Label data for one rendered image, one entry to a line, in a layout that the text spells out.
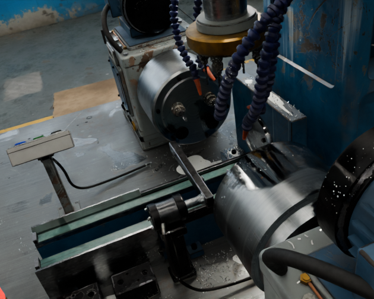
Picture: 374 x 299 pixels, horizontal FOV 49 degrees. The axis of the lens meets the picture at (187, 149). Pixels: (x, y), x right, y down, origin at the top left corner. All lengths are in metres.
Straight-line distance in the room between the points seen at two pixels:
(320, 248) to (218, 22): 0.48
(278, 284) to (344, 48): 0.51
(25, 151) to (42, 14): 5.35
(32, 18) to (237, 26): 5.73
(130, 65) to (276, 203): 0.79
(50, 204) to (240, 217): 0.80
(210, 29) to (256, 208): 0.37
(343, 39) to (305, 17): 0.14
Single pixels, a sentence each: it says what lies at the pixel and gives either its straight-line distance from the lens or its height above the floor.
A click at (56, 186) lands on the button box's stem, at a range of 1.26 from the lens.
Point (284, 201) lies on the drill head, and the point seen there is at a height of 1.16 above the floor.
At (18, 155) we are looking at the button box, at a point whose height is 1.06.
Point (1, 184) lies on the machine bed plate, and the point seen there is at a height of 0.80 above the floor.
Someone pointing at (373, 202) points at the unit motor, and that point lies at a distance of 0.46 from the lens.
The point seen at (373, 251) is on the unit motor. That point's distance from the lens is 0.42.
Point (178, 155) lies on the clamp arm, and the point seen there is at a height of 1.03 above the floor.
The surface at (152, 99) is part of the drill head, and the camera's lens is 1.17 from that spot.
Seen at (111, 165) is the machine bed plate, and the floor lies 0.80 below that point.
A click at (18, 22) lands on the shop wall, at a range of 6.50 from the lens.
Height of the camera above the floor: 1.63
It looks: 35 degrees down
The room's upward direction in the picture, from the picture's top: 11 degrees counter-clockwise
